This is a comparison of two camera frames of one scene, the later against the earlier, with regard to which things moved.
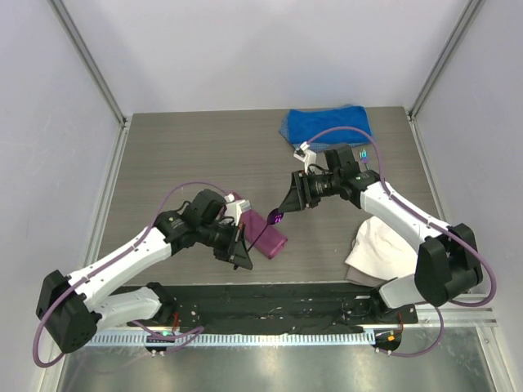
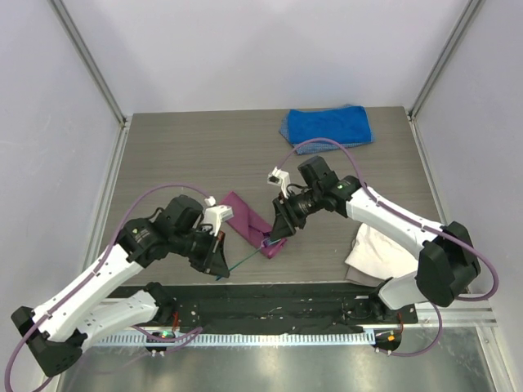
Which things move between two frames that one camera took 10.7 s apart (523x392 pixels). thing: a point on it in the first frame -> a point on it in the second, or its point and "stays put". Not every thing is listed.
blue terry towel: [306, 124] stays put
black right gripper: [297, 189] -> [286, 214]
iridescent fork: [364, 157] -> [265, 245]
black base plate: [280, 309] stays put
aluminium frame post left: [91, 64] stays put
